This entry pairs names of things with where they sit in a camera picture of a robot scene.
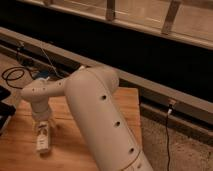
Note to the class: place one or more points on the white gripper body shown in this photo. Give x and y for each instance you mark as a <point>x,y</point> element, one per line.
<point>41,114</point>

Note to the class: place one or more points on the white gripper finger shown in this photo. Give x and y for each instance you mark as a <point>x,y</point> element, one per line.
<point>35,127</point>
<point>53,125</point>

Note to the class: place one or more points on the small white bottle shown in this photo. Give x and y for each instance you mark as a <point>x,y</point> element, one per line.
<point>43,137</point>

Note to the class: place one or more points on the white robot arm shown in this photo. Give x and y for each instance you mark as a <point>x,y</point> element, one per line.
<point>89,95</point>

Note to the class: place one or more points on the black object at left edge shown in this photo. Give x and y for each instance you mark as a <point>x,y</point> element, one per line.
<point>6,111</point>

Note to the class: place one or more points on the blue box on floor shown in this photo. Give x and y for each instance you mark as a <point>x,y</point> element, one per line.
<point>42,74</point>

